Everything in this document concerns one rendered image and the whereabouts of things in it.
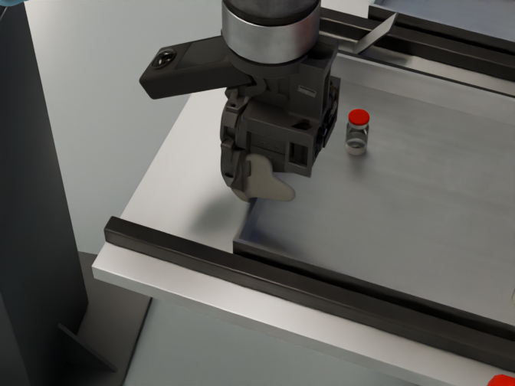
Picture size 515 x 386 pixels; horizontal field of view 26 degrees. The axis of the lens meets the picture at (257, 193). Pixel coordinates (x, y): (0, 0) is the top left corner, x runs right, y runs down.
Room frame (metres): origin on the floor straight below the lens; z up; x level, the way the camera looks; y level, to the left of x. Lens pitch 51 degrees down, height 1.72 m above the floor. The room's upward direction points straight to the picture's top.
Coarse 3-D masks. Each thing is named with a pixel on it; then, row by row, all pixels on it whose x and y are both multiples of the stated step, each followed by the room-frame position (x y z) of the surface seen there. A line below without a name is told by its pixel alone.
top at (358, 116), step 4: (352, 112) 0.73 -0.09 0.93; (356, 112) 0.73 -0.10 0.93; (360, 112) 0.73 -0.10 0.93; (364, 112) 0.73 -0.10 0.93; (348, 116) 0.73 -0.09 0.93; (352, 116) 0.73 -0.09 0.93; (356, 116) 0.73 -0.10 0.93; (360, 116) 0.73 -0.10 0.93; (364, 116) 0.73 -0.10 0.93; (368, 116) 0.73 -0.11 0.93; (352, 120) 0.72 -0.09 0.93; (356, 120) 0.72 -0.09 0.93; (360, 120) 0.72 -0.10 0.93; (364, 120) 0.72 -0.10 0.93; (368, 120) 0.72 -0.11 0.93; (356, 124) 0.72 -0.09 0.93; (360, 124) 0.72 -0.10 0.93; (364, 124) 0.72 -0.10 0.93
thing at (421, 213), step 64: (384, 128) 0.75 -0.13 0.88; (448, 128) 0.75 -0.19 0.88; (512, 128) 0.75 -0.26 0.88; (320, 192) 0.67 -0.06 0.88; (384, 192) 0.67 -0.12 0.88; (448, 192) 0.67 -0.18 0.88; (512, 192) 0.67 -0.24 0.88; (256, 256) 0.58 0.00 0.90; (320, 256) 0.60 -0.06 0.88; (384, 256) 0.60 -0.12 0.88; (448, 256) 0.60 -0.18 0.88; (512, 256) 0.60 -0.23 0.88; (448, 320) 0.52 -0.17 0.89; (512, 320) 0.53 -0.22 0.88
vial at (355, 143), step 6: (348, 120) 0.73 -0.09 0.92; (348, 126) 0.72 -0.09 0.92; (354, 126) 0.72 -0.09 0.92; (360, 126) 0.72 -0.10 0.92; (366, 126) 0.72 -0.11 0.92; (348, 132) 0.72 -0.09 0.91; (354, 132) 0.72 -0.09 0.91; (360, 132) 0.72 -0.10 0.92; (366, 132) 0.72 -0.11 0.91; (348, 138) 0.72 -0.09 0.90; (354, 138) 0.72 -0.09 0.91; (360, 138) 0.72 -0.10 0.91; (366, 138) 0.72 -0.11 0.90; (348, 144) 0.72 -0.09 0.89; (354, 144) 0.72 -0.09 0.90; (360, 144) 0.72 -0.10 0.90; (366, 144) 0.72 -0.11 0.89; (348, 150) 0.72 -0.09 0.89; (354, 150) 0.72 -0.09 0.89; (360, 150) 0.72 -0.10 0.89
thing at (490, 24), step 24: (384, 0) 0.94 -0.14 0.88; (408, 0) 0.94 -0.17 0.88; (432, 0) 0.94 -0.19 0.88; (456, 0) 0.94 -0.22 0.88; (480, 0) 0.94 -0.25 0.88; (504, 0) 0.94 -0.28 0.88; (408, 24) 0.88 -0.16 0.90; (432, 24) 0.87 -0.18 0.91; (456, 24) 0.91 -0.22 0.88; (480, 24) 0.91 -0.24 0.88; (504, 24) 0.91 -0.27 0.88; (504, 48) 0.85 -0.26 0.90
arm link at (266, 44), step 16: (320, 0) 0.63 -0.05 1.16; (224, 16) 0.63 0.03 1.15; (224, 32) 0.63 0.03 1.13; (240, 32) 0.61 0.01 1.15; (256, 32) 0.60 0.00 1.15; (272, 32) 0.60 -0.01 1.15; (288, 32) 0.60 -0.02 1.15; (304, 32) 0.61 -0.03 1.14; (240, 48) 0.61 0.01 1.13; (256, 48) 0.60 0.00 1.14; (272, 48) 0.60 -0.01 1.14; (288, 48) 0.60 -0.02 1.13; (304, 48) 0.61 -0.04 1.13
